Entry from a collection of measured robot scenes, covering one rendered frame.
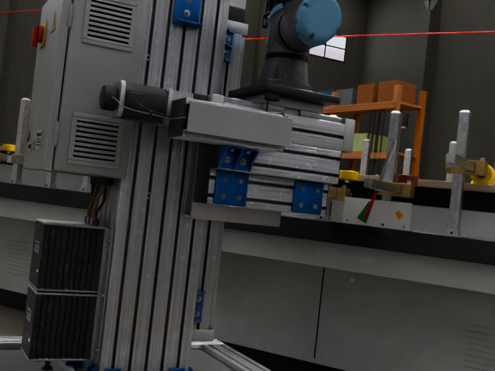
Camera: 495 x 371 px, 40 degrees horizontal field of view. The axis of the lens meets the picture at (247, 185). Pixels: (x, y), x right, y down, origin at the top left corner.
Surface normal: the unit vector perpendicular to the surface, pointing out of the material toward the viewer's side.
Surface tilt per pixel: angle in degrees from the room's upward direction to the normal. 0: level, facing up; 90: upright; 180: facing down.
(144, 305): 90
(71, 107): 90
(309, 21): 97
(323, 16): 97
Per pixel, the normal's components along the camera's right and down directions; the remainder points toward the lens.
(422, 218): -0.51, -0.07
